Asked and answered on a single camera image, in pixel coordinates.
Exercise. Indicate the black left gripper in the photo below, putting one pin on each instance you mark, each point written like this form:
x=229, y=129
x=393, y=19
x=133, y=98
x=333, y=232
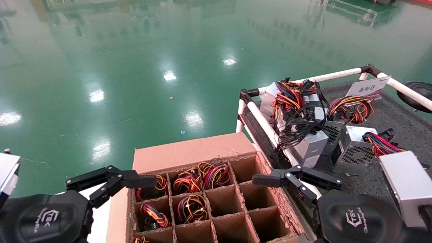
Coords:
x=44, y=219

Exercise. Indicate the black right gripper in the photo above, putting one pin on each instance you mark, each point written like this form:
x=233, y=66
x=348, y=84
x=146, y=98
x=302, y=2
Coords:
x=357, y=219

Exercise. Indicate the brown cardboard box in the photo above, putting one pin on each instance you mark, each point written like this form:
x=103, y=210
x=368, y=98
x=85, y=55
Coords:
x=189, y=152

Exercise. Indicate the cardboard grid divider insert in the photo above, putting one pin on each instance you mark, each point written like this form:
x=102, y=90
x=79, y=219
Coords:
x=222, y=199

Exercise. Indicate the black pipe joint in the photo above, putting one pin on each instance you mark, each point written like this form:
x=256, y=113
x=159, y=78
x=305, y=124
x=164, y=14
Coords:
x=371, y=70
x=246, y=94

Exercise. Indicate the white label sign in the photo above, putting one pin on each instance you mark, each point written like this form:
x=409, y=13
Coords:
x=368, y=88

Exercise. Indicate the black round wheel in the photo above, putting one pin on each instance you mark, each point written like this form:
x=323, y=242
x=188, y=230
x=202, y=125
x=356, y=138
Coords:
x=416, y=94

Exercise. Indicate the white pipe rail frame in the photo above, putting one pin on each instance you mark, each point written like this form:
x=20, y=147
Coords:
x=266, y=123

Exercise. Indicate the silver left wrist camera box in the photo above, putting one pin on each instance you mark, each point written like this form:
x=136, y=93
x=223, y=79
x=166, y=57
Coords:
x=6, y=172

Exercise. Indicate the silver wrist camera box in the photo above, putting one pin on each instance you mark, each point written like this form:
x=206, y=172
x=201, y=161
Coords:
x=6, y=172
x=405, y=185

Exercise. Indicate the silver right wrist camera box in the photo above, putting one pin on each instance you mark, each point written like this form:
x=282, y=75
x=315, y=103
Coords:
x=405, y=185

